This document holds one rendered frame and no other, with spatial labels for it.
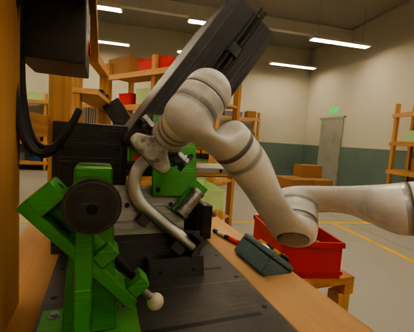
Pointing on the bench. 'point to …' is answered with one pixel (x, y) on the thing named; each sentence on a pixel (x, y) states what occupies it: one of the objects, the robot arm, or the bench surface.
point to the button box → (262, 257)
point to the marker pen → (226, 236)
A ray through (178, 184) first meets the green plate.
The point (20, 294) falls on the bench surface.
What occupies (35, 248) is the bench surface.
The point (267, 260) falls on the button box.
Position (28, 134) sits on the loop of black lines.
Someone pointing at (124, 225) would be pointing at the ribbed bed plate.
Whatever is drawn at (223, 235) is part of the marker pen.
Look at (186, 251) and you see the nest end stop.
